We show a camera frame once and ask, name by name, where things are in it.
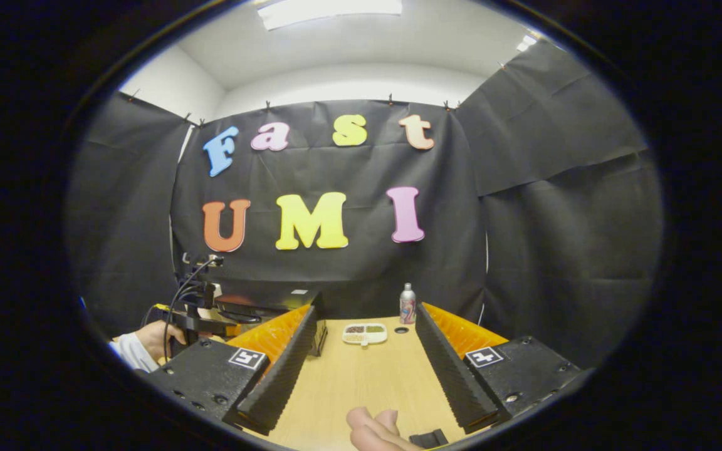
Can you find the black electric oven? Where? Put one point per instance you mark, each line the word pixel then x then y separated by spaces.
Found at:
pixel 273 299

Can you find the large ceiling light panel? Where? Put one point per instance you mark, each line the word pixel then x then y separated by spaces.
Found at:
pixel 329 11

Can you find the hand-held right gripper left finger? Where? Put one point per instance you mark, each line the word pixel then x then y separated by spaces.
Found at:
pixel 282 369

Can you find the silver printed bottle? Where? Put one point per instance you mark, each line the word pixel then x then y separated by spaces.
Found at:
pixel 407 307

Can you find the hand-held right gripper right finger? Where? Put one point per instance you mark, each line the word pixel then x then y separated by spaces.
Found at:
pixel 449 366

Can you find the small ceiling light panel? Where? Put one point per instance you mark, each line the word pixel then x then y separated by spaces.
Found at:
pixel 526 42

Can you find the white divided snack tray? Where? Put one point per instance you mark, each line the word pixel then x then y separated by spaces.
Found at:
pixel 364 335

